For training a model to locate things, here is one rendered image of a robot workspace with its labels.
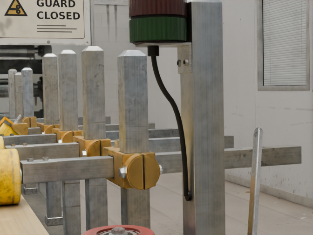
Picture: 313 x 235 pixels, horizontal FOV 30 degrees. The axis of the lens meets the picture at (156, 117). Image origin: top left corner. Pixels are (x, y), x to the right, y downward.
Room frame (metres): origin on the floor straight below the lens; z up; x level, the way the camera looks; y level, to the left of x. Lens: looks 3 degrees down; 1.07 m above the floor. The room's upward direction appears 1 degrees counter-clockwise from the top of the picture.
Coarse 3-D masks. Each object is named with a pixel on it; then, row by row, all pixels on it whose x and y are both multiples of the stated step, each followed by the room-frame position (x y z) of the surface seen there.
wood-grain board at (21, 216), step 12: (12, 204) 0.83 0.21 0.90; (24, 204) 0.83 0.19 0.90; (0, 216) 0.75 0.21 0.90; (12, 216) 0.75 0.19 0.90; (24, 216) 0.75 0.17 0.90; (36, 216) 0.75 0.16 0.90; (0, 228) 0.69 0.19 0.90; (12, 228) 0.69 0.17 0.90; (24, 228) 0.69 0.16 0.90; (36, 228) 0.68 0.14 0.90
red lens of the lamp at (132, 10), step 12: (132, 0) 0.59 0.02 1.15; (144, 0) 0.58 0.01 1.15; (156, 0) 0.58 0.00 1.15; (168, 0) 0.58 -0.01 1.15; (180, 0) 0.59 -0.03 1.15; (132, 12) 0.59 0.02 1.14; (144, 12) 0.58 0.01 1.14; (156, 12) 0.58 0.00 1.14; (168, 12) 0.58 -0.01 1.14; (180, 12) 0.59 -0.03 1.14
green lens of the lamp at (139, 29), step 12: (132, 24) 0.59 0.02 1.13; (144, 24) 0.58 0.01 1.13; (156, 24) 0.58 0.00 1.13; (168, 24) 0.58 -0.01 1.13; (180, 24) 0.59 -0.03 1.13; (132, 36) 0.59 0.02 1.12; (144, 36) 0.58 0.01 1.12; (156, 36) 0.58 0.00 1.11; (168, 36) 0.58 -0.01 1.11; (180, 36) 0.59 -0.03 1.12
